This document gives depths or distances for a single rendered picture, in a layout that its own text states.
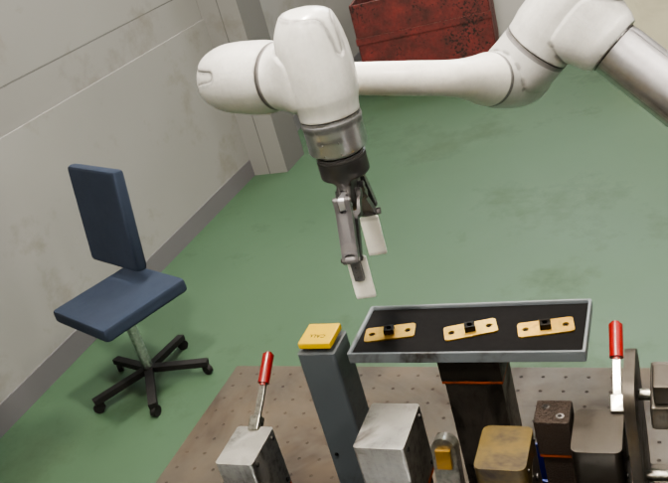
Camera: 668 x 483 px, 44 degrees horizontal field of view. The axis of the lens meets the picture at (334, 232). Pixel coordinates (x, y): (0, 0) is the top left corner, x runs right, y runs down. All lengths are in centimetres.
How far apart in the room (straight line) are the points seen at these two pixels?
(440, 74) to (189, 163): 374
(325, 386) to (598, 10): 80
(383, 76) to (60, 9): 316
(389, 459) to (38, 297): 298
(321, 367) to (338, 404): 8
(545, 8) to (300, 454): 108
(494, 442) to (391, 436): 15
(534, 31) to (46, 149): 297
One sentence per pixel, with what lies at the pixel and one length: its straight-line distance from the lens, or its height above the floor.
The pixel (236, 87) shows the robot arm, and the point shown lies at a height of 161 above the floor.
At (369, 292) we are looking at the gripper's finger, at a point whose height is 128.
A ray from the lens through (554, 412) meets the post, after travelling 123.
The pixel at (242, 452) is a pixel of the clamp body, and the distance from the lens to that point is 138.
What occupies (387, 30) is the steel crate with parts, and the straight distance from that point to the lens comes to 649.
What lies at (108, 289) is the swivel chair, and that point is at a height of 46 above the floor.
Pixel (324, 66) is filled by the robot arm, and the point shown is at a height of 162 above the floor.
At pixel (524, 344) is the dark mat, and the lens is 127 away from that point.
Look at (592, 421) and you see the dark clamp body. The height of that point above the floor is 108.
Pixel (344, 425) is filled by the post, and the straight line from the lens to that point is 148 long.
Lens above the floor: 189
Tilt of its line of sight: 25 degrees down
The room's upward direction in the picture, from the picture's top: 16 degrees counter-clockwise
